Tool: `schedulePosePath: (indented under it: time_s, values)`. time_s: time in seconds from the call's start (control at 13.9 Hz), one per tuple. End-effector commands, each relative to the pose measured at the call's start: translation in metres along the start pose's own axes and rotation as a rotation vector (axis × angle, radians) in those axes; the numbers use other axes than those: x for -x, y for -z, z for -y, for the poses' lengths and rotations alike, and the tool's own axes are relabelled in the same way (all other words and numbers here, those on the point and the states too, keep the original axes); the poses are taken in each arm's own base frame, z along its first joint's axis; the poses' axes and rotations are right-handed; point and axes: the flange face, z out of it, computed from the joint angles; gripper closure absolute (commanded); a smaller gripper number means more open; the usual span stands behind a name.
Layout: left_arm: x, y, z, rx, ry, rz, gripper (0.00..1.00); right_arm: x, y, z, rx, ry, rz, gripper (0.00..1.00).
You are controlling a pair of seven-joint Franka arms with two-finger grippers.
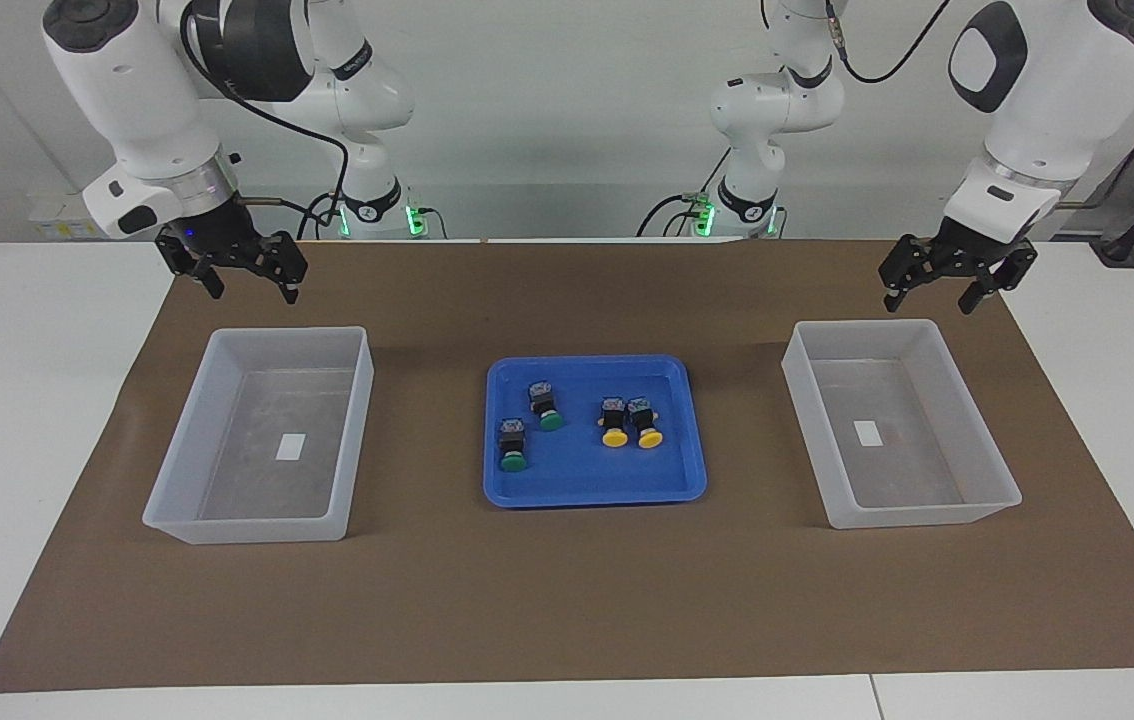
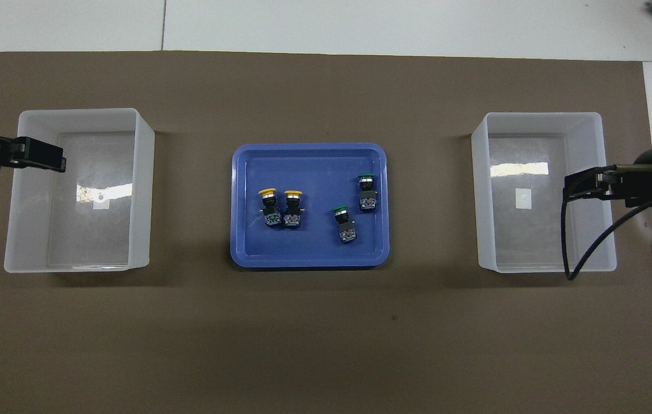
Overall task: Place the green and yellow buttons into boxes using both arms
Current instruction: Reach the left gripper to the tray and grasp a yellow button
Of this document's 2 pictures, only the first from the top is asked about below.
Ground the brown table mat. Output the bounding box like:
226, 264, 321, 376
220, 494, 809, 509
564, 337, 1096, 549
0, 238, 1134, 693

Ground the translucent white plastic box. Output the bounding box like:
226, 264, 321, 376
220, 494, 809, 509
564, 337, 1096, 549
782, 319, 1023, 530
142, 326, 375, 545

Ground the white boxes stack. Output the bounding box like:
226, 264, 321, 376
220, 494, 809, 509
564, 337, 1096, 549
27, 195, 100, 241

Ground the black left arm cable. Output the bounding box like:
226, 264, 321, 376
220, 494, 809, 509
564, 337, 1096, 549
822, 0, 1134, 211

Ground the green push button switch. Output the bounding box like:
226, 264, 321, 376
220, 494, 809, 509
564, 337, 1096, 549
496, 418, 529, 473
528, 381, 566, 433

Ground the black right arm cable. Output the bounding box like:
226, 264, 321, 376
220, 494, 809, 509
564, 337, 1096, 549
179, 10, 350, 241

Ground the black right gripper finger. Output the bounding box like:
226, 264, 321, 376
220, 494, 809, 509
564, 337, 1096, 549
156, 231, 227, 302
260, 231, 311, 306

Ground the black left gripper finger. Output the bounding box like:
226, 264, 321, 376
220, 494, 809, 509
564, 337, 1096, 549
877, 235, 939, 313
959, 246, 1039, 317

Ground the yellow push button switch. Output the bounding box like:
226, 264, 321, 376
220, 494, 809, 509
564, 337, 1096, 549
627, 396, 665, 450
597, 396, 630, 448

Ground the blue plastic tray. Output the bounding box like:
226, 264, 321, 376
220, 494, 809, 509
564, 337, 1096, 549
483, 354, 708, 509

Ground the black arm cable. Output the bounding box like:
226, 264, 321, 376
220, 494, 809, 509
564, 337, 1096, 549
822, 0, 1134, 211
179, 10, 350, 241

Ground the black base cable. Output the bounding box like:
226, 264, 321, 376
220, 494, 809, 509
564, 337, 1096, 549
636, 148, 733, 239

